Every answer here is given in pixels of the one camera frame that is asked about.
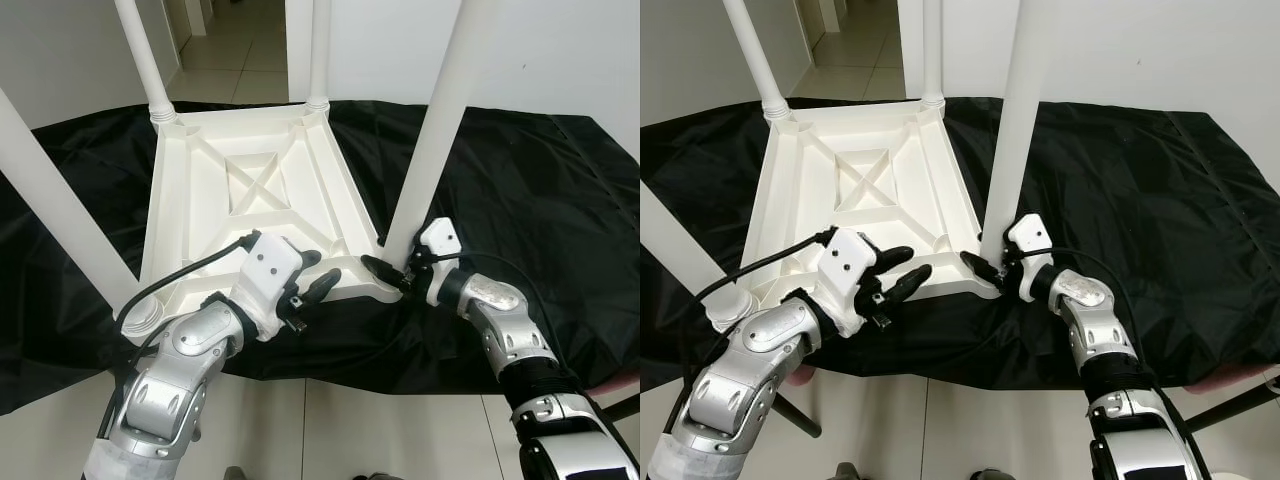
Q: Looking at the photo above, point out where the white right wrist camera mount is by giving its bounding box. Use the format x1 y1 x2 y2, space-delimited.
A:
415 218 463 306
1005 213 1054 301

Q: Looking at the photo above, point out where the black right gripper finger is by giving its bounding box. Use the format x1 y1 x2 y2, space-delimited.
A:
360 255 409 293
960 250 1001 291

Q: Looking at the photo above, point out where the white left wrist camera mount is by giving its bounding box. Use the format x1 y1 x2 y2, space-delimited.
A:
235 232 306 341
815 228 886 336

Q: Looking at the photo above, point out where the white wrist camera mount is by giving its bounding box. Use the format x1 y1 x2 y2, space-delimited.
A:
415 218 463 306
815 228 886 336
235 232 306 341
1005 213 1054 301

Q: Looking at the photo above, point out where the black cloth table cover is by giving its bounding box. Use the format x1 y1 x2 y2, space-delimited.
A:
640 95 1280 391
0 98 641 416

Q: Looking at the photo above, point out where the white plastic children table top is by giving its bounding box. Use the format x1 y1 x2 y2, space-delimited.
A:
120 100 403 336
705 97 1001 331

